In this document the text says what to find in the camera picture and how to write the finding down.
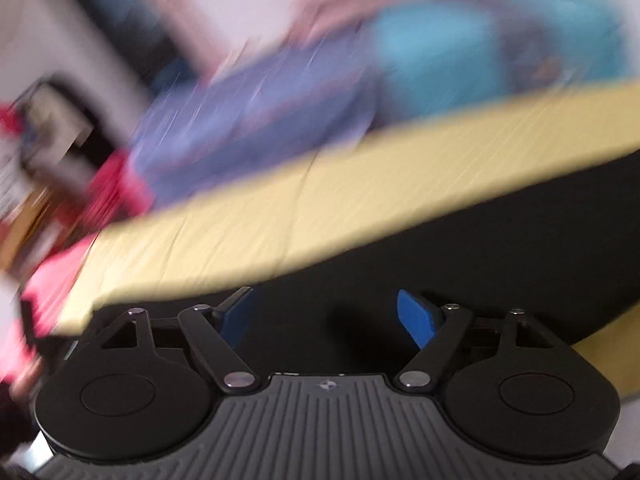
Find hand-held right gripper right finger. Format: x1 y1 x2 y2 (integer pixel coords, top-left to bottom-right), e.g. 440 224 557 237
392 288 557 394

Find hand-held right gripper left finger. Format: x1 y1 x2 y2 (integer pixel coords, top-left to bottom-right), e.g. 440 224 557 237
97 286 262 394

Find black pants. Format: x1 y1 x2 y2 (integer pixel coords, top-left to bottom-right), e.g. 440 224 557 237
45 147 640 391

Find yellow patterned bed sheet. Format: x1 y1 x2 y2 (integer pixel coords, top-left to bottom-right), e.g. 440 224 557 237
50 79 640 403

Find red cloth pile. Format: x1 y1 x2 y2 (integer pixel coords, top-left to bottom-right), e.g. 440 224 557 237
0 102 153 391

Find blue plaid cloth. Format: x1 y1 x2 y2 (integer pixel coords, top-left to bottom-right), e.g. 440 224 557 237
127 25 388 207

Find teal cloth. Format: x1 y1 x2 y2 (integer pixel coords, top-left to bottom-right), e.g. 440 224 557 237
370 0 632 122

